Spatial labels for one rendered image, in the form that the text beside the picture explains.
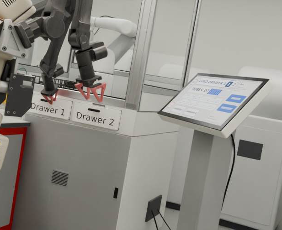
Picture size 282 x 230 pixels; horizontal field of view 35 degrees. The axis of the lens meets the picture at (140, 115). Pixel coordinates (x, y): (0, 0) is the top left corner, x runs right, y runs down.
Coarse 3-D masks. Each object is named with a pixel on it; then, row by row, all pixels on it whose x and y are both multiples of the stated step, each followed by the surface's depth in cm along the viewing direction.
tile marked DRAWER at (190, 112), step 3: (189, 108) 203; (192, 108) 202; (186, 111) 203; (189, 111) 201; (192, 111) 199; (195, 111) 198; (198, 111) 196; (183, 114) 202; (186, 114) 201; (189, 114) 199; (192, 114) 197; (195, 114) 196
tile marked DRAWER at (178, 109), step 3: (177, 105) 213; (180, 105) 211; (174, 108) 212; (177, 108) 210; (180, 108) 209; (183, 108) 207; (171, 111) 212; (174, 111) 210; (177, 111) 208; (180, 111) 206
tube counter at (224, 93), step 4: (208, 88) 207; (212, 88) 205; (204, 92) 207; (208, 92) 204; (212, 92) 202; (216, 92) 200; (220, 92) 198; (224, 92) 195; (228, 92) 193; (220, 96) 195; (224, 96) 192
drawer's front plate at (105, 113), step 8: (80, 104) 254; (80, 112) 254; (88, 112) 252; (96, 112) 251; (104, 112) 249; (112, 112) 247; (120, 112) 246; (72, 120) 256; (80, 120) 254; (88, 120) 252; (96, 120) 251; (104, 120) 249; (112, 120) 247; (112, 128) 247
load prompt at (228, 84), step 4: (200, 80) 219; (204, 80) 216; (208, 80) 213; (212, 80) 211; (216, 80) 209; (220, 80) 206; (224, 80) 204; (228, 80) 202; (232, 80) 199; (200, 84) 215; (204, 84) 213; (208, 84) 210; (212, 84) 208; (216, 84) 205; (220, 84) 203; (224, 84) 201; (228, 84) 199; (232, 84) 196; (236, 84) 194; (228, 88) 196; (232, 88) 194
